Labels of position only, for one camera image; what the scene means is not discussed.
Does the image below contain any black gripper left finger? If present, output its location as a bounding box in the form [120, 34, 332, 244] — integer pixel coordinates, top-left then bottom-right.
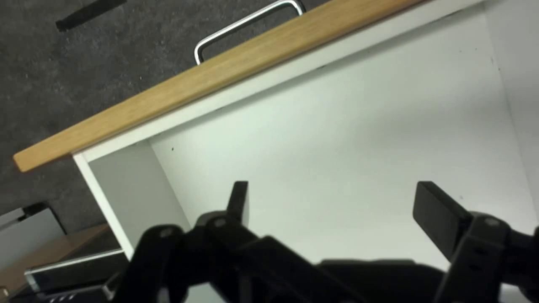
[226, 180, 250, 222]

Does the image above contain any silver drawer handle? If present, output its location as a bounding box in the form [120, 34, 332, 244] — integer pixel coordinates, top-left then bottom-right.
[193, 0, 305, 66]

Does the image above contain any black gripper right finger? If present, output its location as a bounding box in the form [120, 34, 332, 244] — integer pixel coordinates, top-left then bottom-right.
[413, 180, 472, 259]

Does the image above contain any wooden top drawer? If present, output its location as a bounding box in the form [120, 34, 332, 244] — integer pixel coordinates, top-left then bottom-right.
[16, 0, 539, 266]

